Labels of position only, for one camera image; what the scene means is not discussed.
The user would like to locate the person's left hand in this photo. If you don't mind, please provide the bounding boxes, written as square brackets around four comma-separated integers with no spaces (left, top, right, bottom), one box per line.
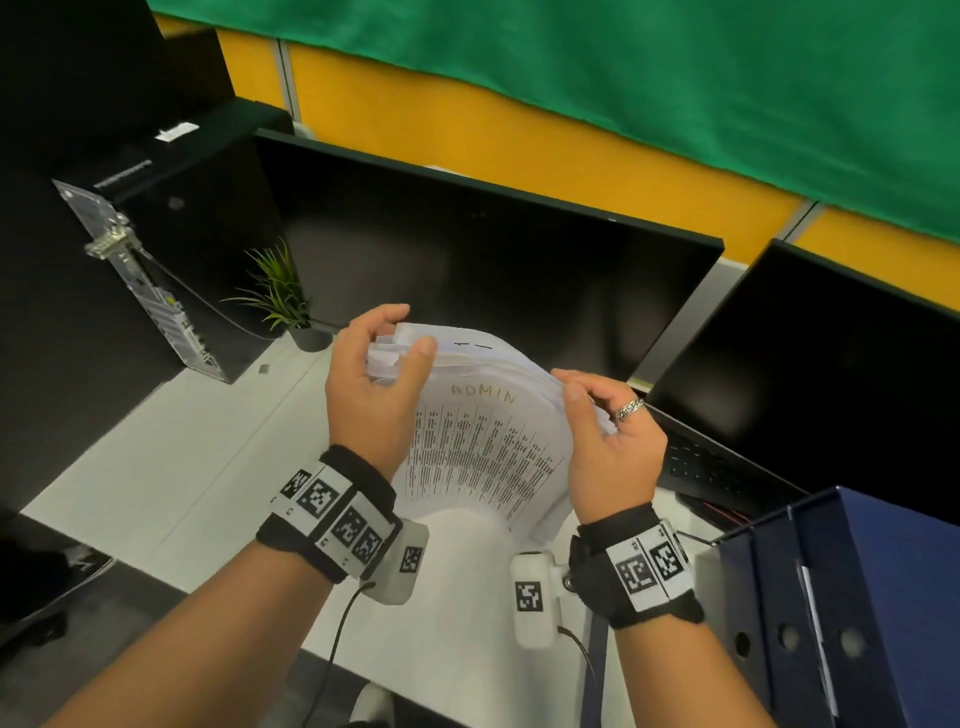
[323,303,439,481]

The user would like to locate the person's right hand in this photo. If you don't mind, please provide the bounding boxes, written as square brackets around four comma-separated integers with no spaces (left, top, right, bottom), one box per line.
[551,367,669,526]

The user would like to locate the stack of white printed papers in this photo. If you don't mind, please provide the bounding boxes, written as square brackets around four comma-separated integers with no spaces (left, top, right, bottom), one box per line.
[365,322,620,545]

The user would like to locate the blue ring binders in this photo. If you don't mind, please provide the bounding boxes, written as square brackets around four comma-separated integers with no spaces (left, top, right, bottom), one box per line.
[791,485,960,728]

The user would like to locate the person's right forearm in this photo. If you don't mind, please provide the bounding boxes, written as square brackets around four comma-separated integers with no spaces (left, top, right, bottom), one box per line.
[611,603,778,728]

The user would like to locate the person's left forearm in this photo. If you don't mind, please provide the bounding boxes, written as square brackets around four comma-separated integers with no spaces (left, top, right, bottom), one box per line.
[44,539,335,728]

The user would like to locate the black keyboard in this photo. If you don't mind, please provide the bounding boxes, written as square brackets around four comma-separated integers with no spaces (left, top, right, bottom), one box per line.
[644,404,811,519]

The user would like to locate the black right wristband with markers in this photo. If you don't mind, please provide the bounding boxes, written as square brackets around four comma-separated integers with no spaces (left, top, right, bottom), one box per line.
[567,502,706,631]

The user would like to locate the black wristband with markers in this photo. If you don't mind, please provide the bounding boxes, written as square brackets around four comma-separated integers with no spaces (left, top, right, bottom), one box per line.
[256,443,399,585]
[567,502,706,631]

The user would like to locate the small green potted plant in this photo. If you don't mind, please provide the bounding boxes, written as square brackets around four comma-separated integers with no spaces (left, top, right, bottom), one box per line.
[222,238,335,354]

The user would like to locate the black left wristband with markers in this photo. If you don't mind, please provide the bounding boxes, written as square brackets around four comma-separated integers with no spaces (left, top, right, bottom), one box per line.
[256,443,399,585]

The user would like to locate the large black monitor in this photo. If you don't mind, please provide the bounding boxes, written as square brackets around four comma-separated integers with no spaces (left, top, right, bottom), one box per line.
[251,127,725,384]

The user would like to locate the black computer tower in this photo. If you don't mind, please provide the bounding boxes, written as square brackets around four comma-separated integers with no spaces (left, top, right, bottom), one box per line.
[50,97,295,385]

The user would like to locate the smaller black monitor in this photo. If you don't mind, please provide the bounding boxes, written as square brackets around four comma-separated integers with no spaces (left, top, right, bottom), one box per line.
[644,238,960,526]

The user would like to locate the yellow partition panel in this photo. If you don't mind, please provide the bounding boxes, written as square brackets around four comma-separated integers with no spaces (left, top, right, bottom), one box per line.
[153,13,960,313]

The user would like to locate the black side panel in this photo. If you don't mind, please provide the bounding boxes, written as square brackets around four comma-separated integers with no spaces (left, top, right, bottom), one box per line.
[0,0,185,515]

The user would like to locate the black office chair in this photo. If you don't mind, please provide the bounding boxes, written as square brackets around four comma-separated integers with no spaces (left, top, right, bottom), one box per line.
[0,509,118,646]

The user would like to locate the green cloth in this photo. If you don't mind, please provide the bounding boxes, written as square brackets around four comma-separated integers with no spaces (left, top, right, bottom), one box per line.
[146,0,960,245]

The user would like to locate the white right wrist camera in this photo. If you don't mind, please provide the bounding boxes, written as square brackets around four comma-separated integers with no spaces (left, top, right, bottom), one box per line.
[509,551,575,650]

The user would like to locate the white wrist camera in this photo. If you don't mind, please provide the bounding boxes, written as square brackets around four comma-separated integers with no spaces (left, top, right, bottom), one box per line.
[509,551,575,650]
[359,517,430,607]

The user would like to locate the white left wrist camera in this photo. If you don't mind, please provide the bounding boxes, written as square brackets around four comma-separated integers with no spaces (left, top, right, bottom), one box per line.
[359,517,430,607]

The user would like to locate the grey partition post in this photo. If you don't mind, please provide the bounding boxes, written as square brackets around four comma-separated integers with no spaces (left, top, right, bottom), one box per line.
[628,198,819,395]
[273,37,316,140]

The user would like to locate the black right camera cable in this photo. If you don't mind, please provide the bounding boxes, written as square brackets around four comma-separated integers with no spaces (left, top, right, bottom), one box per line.
[556,626,601,699]

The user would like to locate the black camera cable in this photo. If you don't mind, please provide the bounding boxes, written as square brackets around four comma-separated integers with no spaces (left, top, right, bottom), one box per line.
[556,626,601,699]
[299,581,376,728]

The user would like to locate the thin black tower cable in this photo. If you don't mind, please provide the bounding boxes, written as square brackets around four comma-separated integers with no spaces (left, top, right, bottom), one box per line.
[134,247,283,343]

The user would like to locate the black left camera cable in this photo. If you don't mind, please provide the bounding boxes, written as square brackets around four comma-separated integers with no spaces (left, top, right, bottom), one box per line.
[299,581,376,728]

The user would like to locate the clear plastic cable connector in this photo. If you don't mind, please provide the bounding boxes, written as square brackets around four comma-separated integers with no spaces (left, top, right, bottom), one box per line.
[83,224,144,262]

